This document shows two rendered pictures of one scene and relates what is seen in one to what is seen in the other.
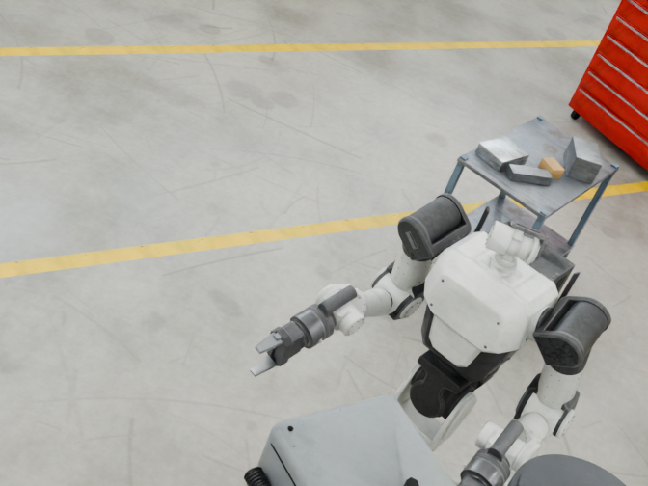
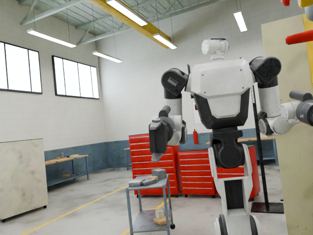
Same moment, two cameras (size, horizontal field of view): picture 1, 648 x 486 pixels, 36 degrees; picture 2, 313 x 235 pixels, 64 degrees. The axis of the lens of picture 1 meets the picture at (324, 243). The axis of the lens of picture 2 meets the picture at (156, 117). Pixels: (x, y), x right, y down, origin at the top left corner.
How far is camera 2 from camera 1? 1.86 m
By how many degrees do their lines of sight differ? 45
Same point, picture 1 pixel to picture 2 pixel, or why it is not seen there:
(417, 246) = (176, 81)
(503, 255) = (216, 51)
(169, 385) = not seen: outside the picture
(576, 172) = (160, 176)
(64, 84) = not seen: outside the picture
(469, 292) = (218, 68)
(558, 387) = (276, 97)
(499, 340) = (246, 79)
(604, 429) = not seen: outside the picture
